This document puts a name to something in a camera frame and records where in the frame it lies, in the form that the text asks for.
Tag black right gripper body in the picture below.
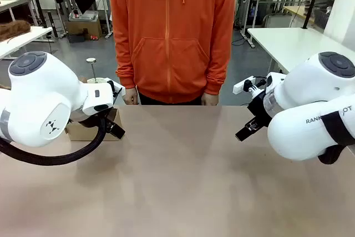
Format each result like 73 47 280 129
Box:
246 89 274 127

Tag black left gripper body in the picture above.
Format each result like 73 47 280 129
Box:
71 108 118 130

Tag brown cardboard box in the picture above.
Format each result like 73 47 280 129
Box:
66 19 103 39
64 108 124 142

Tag person's left forearm orange sleeve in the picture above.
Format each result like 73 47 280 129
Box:
204 23 236 95

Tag person's right forearm orange sleeve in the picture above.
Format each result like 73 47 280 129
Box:
110 23 137 89

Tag person's right hand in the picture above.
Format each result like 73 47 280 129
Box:
123 87 139 105

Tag person's left hand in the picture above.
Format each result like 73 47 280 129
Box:
201 92 220 107

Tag metal stand round top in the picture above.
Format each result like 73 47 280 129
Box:
85 57 98 83

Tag black trousers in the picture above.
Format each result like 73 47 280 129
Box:
137 92 204 106

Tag large white table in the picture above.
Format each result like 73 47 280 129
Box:
246 27 355 74

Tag small black box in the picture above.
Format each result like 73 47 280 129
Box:
68 34 85 44

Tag person torso orange hoodie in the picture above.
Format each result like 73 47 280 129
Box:
109 0 238 104

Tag clear plastic bin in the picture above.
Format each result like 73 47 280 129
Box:
68 10 99 22

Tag dark wicker basket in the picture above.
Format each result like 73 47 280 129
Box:
312 6 334 27

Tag white table with fur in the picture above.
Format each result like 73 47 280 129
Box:
0 26 53 60

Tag brown furry object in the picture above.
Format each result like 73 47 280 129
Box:
0 19 32 42

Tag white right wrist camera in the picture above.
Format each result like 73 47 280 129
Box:
232 75 269 95

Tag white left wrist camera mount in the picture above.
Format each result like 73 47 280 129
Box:
106 80 126 104

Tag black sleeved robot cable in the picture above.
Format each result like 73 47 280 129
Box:
0 117 108 166

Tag black strap on arm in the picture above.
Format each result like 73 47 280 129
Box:
317 111 355 165

